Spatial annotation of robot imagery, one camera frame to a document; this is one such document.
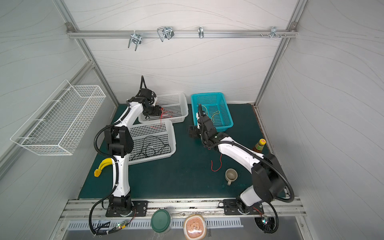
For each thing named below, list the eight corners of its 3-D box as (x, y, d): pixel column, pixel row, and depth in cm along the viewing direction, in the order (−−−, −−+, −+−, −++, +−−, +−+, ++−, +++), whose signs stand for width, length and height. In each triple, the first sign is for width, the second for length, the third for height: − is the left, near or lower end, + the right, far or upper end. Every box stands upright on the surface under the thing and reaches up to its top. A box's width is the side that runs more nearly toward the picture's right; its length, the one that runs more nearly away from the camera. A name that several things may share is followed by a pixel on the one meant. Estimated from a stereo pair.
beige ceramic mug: (226, 185, 82) (227, 183, 79) (224, 170, 87) (225, 168, 84) (237, 185, 82) (239, 183, 79) (235, 170, 87) (236, 168, 84)
